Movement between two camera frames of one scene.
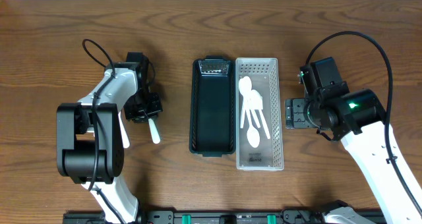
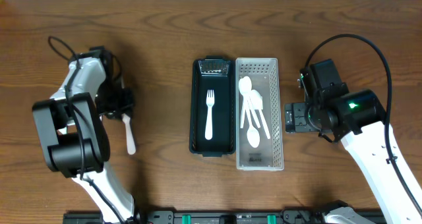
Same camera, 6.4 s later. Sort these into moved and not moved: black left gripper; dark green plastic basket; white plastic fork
Moved: white plastic fork; black left gripper
Not moved: dark green plastic basket
